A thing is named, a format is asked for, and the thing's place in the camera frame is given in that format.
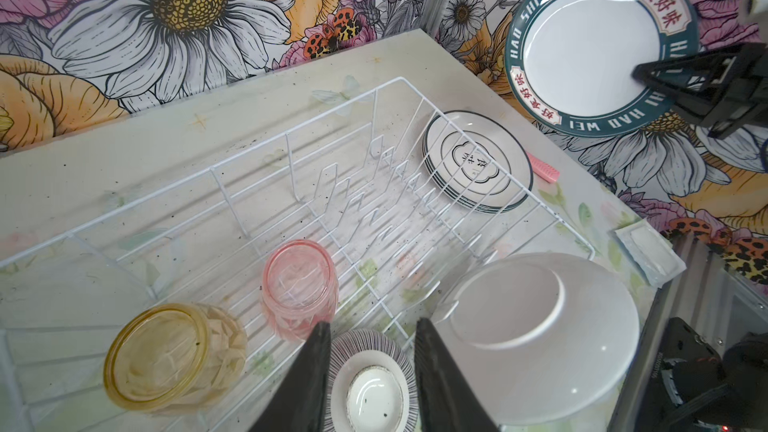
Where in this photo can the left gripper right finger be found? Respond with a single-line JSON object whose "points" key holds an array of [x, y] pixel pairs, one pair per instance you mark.
{"points": [[446, 401]]}

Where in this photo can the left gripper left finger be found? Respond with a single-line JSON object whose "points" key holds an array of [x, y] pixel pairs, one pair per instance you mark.
{"points": [[299, 402]]}

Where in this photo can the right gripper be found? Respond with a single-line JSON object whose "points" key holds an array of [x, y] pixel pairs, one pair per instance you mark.
{"points": [[720, 90]]}

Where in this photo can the white wire dish rack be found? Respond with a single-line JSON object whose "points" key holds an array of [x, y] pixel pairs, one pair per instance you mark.
{"points": [[353, 179]]}

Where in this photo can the white green rim plate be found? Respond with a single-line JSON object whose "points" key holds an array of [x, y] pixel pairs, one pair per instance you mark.
{"points": [[477, 162]]}

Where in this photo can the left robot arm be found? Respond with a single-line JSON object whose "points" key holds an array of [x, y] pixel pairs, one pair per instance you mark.
{"points": [[729, 391]]}

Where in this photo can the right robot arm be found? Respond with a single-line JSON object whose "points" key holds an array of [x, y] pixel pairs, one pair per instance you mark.
{"points": [[753, 3]]}

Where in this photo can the white square dish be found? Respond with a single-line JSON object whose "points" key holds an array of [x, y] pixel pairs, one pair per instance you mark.
{"points": [[652, 253]]}

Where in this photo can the striped small bowl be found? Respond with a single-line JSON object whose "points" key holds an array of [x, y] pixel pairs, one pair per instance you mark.
{"points": [[371, 385]]}

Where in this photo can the large white bowl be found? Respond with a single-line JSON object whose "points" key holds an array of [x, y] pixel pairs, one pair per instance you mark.
{"points": [[539, 336]]}

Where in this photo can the pink glass cup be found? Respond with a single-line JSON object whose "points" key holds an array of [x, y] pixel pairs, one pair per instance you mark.
{"points": [[299, 289]]}

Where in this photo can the yellow glass cup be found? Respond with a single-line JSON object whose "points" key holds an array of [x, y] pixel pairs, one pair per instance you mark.
{"points": [[174, 359]]}

